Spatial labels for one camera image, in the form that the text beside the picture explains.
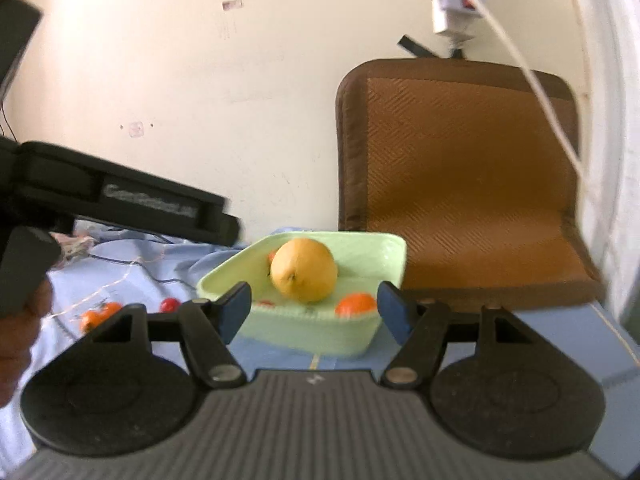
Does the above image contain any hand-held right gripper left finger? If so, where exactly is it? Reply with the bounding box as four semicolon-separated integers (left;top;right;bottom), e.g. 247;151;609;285
86;281;252;389

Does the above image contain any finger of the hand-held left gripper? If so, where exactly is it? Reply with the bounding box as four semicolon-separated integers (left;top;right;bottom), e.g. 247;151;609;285
193;191;242;249

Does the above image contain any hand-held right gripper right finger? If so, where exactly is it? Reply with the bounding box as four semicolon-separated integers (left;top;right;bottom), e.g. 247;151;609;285
376;281;542;389

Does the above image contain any light green plastic basket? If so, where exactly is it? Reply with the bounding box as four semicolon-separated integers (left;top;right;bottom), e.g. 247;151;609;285
196;231;407;359

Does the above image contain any person's left hand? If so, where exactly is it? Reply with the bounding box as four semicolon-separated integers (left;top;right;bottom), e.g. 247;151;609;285
0;279;54;409

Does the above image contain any large yellow citrus fruit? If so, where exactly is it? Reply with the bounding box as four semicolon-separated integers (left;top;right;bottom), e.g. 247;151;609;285
270;238;339;304

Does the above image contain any black box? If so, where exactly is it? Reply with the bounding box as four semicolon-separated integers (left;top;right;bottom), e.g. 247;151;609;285
0;0;42;99

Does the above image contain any blue striped bedsheet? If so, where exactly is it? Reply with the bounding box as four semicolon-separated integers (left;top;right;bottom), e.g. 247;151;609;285
0;227;640;463

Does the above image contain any brown woven mat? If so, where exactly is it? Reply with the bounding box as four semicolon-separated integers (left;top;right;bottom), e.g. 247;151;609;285
336;57;604;307

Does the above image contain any black tape strip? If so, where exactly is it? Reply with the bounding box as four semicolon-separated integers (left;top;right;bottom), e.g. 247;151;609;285
398;35;442;59

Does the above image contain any long white cable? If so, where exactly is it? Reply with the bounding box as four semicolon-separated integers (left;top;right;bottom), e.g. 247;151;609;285
440;0;585;177

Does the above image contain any white window frame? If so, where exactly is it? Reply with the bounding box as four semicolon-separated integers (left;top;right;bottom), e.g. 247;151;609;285
570;0;640;321

